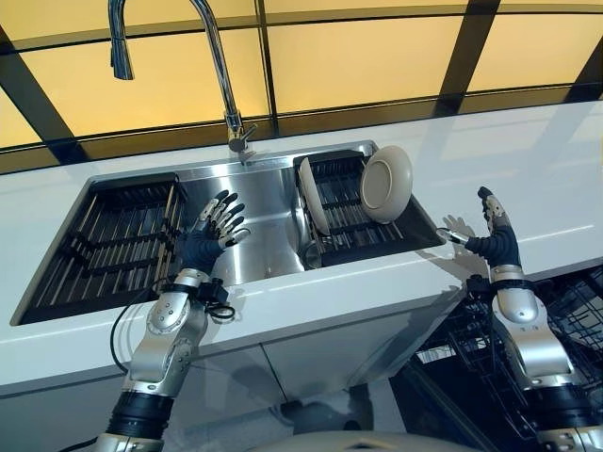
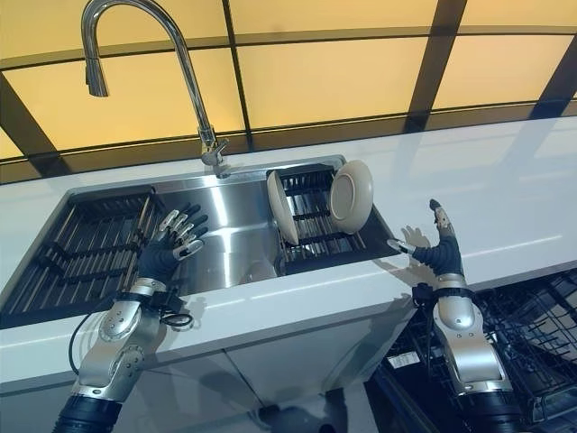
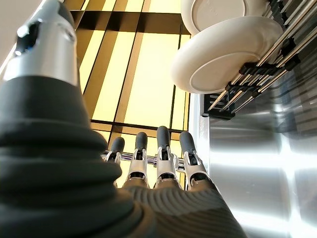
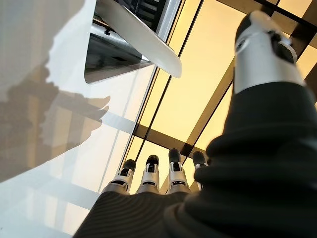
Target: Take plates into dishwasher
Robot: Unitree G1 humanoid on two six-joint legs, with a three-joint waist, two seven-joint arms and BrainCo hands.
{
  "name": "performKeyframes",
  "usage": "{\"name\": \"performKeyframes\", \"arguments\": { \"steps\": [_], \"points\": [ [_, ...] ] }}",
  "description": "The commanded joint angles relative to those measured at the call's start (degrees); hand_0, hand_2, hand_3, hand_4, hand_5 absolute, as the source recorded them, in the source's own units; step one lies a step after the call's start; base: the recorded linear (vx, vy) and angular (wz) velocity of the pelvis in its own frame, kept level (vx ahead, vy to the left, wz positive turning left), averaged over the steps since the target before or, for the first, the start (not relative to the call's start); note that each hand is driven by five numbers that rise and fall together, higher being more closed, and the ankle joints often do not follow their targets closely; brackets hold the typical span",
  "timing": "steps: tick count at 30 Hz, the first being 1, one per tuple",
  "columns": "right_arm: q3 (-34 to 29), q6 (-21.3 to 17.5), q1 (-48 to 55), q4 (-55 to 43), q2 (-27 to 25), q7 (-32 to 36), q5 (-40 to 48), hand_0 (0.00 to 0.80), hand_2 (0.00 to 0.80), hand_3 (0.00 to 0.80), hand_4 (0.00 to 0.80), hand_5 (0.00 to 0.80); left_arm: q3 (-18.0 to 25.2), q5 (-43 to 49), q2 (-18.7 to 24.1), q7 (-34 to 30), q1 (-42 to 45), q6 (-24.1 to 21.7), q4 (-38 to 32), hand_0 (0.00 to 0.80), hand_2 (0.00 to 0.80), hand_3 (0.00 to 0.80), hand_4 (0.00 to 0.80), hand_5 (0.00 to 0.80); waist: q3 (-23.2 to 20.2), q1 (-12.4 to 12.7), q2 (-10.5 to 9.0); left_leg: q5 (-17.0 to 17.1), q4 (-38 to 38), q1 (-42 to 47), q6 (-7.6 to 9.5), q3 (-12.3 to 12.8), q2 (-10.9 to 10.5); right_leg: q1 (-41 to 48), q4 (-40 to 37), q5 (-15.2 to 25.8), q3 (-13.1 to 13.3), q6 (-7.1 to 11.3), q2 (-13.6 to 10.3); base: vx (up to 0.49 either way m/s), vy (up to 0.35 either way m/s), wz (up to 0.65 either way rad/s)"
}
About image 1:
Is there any grey robot torso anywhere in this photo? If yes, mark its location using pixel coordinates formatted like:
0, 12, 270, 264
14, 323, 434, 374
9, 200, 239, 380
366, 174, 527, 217
277, 416, 416, 452

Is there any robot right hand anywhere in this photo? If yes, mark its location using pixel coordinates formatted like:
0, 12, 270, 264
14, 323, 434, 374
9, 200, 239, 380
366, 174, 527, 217
436, 186, 523, 270

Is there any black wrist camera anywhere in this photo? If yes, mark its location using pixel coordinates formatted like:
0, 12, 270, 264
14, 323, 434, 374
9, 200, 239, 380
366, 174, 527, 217
197, 278, 232, 307
465, 275, 496, 300

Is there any empty black dish rack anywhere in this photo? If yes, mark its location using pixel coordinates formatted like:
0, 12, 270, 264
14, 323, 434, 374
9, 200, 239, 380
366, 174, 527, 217
22, 172, 189, 315

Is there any dishwasher wire basket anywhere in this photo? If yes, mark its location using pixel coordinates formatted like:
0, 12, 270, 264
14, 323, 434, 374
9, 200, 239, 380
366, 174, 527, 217
388, 270, 603, 452

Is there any black dish rack with plates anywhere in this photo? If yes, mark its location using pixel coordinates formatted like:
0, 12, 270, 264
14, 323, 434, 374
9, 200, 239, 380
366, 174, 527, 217
292, 149, 447, 269

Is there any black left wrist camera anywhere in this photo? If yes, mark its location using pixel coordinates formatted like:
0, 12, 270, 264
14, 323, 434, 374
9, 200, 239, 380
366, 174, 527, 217
197, 278, 232, 307

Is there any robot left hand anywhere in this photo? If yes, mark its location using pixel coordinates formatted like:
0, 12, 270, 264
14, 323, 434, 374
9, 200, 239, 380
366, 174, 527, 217
174, 189, 252, 277

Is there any wire dishwasher rack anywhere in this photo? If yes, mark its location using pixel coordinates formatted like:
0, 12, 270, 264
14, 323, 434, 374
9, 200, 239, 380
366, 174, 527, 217
447, 272, 603, 439

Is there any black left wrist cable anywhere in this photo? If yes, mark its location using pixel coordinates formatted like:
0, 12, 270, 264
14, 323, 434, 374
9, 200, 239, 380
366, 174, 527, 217
110, 277, 236, 373

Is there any round steel sink drain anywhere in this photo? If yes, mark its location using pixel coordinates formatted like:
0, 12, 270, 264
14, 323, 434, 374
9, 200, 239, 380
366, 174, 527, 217
301, 237, 326, 272

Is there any white cabinet front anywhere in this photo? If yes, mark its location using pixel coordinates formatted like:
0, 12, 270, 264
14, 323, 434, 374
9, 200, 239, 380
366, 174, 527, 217
178, 286, 467, 411

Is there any chrome gooseneck faucet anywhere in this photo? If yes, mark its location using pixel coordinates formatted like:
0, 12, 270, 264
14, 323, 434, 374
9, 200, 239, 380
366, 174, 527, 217
106, 0, 259, 153

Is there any stainless steel sink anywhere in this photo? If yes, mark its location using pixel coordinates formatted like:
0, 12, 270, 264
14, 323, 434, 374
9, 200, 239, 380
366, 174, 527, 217
8, 139, 448, 327

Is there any deep beige plate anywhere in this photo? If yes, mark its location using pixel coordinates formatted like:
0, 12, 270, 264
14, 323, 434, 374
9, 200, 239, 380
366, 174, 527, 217
360, 144, 415, 225

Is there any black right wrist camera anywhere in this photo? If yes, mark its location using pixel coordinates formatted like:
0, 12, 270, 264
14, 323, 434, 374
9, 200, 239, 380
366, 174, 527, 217
465, 275, 496, 300

